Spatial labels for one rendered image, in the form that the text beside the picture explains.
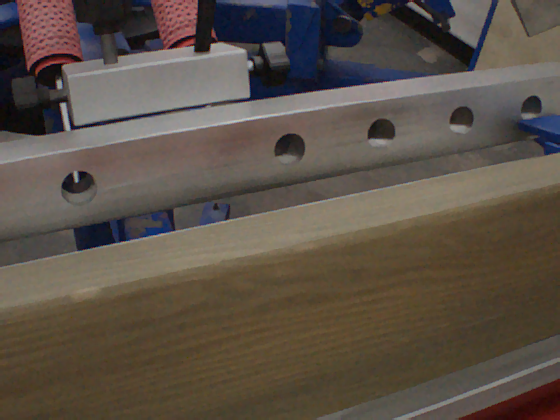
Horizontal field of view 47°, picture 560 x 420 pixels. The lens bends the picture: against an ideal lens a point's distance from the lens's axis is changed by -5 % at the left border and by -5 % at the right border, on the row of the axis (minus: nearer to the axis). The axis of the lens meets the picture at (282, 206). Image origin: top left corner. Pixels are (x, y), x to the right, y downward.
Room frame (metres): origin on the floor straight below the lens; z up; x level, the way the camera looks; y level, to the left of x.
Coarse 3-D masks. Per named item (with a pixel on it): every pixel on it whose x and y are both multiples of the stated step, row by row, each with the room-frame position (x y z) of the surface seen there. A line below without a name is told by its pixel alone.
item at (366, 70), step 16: (144, 48) 0.91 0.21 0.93; (336, 64) 0.88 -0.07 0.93; (352, 64) 0.88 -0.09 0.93; (368, 64) 0.89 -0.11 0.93; (256, 80) 0.85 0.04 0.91; (320, 80) 0.84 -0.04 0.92; (336, 80) 0.84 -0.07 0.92; (352, 80) 0.84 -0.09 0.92; (368, 80) 0.84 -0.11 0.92; (384, 80) 0.84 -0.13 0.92; (256, 96) 0.85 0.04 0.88; (272, 96) 0.85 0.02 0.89
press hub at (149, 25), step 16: (0, 0) 0.89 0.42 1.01; (16, 0) 0.84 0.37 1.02; (144, 16) 0.83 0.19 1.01; (0, 32) 0.77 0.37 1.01; (16, 32) 0.77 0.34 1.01; (128, 32) 0.77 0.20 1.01; (144, 32) 0.77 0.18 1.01; (0, 48) 0.72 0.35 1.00; (16, 48) 0.72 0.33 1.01; (0, 64) 0.90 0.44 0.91; (0, 112) 0.74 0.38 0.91; (0, 128) 0.73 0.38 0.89; (16, 128) 0.72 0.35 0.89; (32, 128) 0.72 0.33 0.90; (96, 224) 0.85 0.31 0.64; (80, 240) 0.87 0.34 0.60; (96, 240) 0.85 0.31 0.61; (112, 240) 0.86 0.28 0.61
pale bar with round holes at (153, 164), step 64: (128, 128) 0.36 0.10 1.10; (192, 128) 0.36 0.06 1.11; (256, 128) 0.37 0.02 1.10; (320, 128) 0.39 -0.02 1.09; (384, 128) 0.42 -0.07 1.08; (448, 128) 0.42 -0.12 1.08; (512, 128) 0.44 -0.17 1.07; (0, 192) 0.30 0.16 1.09; (64, 192) 0.33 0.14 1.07; (128, 192) 0.33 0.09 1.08; (192, 192) 0.34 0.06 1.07
